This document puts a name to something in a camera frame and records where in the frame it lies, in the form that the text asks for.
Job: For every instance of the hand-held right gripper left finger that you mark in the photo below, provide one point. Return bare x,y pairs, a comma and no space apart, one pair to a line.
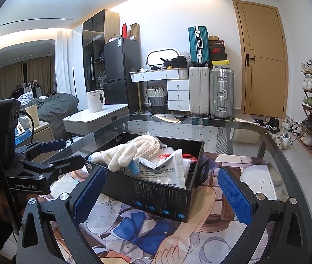
89,195

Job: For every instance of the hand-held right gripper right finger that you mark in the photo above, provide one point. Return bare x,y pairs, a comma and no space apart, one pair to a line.
234,198

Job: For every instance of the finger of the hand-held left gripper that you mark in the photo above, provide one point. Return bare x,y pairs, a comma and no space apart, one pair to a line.
67,162
52,145

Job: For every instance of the white plush toy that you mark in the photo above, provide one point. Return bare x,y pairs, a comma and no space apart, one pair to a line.
117,154

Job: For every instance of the blue foam piece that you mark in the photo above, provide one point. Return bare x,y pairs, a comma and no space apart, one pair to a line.
134,168

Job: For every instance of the black cardboard box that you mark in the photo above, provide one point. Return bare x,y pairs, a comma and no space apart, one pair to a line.
156,195

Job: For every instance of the red white packet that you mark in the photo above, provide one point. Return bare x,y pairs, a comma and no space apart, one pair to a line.
173,157

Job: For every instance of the white printed packet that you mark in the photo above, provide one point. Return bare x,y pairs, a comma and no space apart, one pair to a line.
164,176

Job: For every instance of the person's left hand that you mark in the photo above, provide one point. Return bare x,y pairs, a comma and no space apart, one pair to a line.
0,205

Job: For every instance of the beige side cabinet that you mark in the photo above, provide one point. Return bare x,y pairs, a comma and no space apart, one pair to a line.
44,137

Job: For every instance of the blue plastic bag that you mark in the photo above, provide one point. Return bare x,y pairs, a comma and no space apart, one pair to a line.
23,139

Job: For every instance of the cream container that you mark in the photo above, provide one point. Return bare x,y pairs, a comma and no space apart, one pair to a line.
32,117

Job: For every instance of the dark grey beanbag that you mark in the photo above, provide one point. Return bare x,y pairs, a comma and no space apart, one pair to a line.
56,107

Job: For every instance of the white low cabinet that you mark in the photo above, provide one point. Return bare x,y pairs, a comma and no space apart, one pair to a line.
98,121

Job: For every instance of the brown curtains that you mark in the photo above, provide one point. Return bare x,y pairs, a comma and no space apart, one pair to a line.
10,74

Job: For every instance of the printed desk mat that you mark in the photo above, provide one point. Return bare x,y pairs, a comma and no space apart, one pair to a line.
134,233

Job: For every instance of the white electric kettle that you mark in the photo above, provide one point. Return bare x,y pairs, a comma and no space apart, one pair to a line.
95,101

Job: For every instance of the loose shoes pile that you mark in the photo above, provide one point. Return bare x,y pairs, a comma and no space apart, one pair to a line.
277,128

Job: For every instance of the white curtain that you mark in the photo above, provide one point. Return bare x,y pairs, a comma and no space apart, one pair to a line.
65,60

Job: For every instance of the silver suitcase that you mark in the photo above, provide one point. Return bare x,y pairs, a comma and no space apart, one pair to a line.
222,93

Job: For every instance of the black fridge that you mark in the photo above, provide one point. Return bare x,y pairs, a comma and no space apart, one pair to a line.
122,66

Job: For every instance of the grey white laundry basket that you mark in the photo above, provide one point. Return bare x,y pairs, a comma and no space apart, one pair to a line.
157,101

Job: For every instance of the white suitcase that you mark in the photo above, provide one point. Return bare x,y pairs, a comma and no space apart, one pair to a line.
199,92

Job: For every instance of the white vanity desk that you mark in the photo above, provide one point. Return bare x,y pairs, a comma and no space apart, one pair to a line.
178,93

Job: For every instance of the dark glass wardrobe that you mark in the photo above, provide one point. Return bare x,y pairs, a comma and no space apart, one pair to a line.
95,33

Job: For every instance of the white ribbed container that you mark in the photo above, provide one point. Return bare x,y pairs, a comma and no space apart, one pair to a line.
183,73

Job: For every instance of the black yellow shoe box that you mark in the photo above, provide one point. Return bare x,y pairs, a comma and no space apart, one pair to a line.
220,64

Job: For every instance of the red flat box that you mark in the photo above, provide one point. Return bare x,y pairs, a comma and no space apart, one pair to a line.
124,31

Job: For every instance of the oval lit mirror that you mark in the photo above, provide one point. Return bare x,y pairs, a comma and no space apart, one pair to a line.
158,59

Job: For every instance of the brown flat cardboard box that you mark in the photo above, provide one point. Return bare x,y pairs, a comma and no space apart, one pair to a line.
134,32

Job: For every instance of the wooden door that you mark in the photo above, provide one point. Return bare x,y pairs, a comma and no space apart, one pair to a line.
263,60

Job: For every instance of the black bag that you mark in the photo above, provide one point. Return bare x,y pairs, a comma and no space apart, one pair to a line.
178,62

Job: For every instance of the white plastic bag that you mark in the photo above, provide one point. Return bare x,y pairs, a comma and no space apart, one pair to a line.
186,57

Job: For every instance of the black red shoe box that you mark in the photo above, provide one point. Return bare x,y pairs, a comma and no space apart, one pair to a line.
217,49

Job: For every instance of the teal suitcase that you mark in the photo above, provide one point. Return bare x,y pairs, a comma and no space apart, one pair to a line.
198,46

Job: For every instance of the brown cardboard shoe box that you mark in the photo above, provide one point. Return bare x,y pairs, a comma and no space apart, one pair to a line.
213,38

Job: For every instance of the clothes rail with clothes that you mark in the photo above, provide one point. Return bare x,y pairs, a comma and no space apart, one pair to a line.
32,89

